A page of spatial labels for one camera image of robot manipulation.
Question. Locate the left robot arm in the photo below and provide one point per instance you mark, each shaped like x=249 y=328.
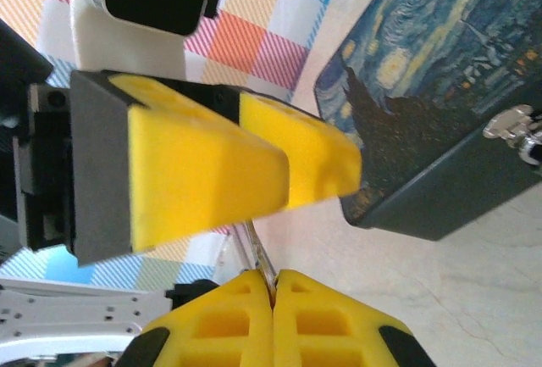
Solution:
x=63 y=312

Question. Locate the starry night painted box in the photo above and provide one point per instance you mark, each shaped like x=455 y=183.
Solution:
x=423 y=87

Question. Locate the thin metal strip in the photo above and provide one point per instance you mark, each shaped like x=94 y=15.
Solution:
x=260 y=252

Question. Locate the silver box latch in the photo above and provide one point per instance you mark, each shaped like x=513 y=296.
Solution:
x=506 y=123

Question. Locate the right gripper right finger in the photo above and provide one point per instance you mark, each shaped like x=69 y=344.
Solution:
x=322 y=341

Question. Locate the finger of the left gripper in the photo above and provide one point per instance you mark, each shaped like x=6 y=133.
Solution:
x=322 y=163
x=190 y=180

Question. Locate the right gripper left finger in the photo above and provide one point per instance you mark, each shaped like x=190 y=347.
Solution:
x=237 y=341

